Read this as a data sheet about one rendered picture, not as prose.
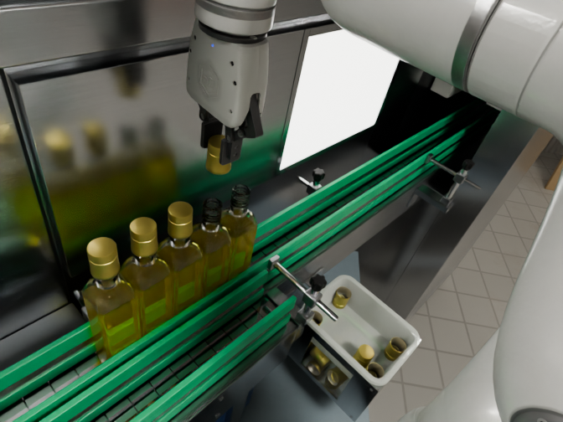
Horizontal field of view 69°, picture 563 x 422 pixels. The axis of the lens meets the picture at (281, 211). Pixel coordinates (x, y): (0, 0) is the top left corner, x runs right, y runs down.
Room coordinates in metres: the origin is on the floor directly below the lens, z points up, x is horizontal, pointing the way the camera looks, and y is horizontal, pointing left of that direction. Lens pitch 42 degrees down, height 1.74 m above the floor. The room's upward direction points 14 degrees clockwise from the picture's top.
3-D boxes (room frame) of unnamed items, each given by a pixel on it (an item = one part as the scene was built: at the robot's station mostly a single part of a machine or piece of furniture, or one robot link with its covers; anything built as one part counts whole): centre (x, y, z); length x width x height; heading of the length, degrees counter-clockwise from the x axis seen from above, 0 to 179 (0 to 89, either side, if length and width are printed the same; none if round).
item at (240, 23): (0.46, 0.10, 1.59); 0.09 x 0.08 x 0.03; 53
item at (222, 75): (0.46, 0.10, 1.53); 0.10 x 0.07 x 0.11; 53
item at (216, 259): (0.45, 0.10, 1.16); 0.06 x 0.06 x 0.21; 54
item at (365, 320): (0.52, -0.22, 0.97); 0.22 x 0.17 x 0.09; 55
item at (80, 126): (0.75, 0.06, 1.32); 0.90 x 0.03 x 0.34; 145
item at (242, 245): (0.50, 0.07, 1.16); 0.06 x 0.06 x 0.21; 55
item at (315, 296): (0.48, -0.07, 1.12); 0.17 x 0.03 x 0.12; 55
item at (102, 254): (0.31, 0.20, 1.31); 0.04 x 0.04 x 0.04
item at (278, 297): (0.49, -0.06, 1.02); 0.09 x 0.04 x 0.07; 55
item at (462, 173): (1.00, -0.44, 1.07); 0.17 x 0.05 x 0.23; 55
